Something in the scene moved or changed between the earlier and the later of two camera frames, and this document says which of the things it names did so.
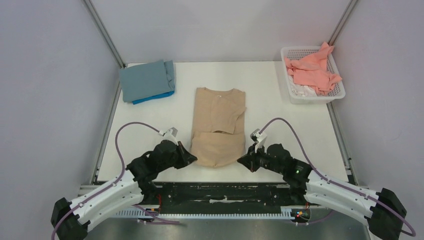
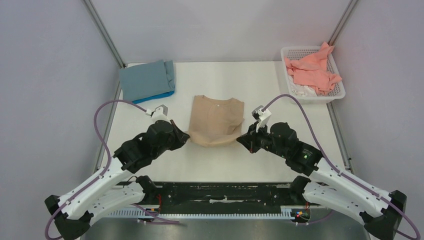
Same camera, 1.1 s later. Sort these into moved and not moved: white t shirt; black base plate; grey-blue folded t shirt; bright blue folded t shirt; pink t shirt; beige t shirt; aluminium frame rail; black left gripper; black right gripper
Moved: black left gripper; black right gripper; beige t shirt
Not moved: aluminium frame rail; grey-blue folded t shirt; pink t shirt; black base plate; white t shirt; bright blue folded t shirt
